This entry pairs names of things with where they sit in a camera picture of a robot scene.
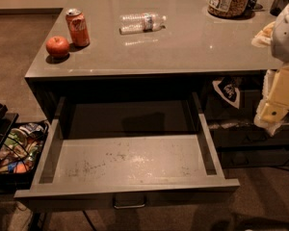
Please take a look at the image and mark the clear plastic water bottle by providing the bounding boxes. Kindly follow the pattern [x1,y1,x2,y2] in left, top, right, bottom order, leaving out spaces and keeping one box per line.
[119,13,167,35]

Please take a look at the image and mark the grey counter cabinet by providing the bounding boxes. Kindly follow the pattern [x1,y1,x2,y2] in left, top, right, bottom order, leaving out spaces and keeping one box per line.
[26,0,289,167]

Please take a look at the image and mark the grey top drawer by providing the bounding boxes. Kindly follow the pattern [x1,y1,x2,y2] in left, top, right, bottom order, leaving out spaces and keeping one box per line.
[14,93,240,212]

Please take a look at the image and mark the orange soda can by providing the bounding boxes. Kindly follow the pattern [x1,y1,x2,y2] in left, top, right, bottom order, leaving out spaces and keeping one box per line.
[66,8,90,47]

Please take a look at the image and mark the black bin of snacks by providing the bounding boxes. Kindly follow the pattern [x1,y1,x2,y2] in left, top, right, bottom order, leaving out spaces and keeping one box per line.
[0,120,49,189]

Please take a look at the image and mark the red apple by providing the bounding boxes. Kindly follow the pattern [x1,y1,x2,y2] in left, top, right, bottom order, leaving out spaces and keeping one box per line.
[46,36,69,59]

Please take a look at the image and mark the black white snack bag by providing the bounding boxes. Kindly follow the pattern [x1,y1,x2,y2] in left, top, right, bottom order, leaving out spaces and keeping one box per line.
[212,77,240,109]

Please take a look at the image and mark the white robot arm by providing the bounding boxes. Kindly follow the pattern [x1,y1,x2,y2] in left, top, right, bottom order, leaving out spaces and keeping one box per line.
[251,3,289,136]

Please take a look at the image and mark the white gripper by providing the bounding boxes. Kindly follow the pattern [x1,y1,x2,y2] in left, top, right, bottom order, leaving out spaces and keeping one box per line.
[253,64,289,136]

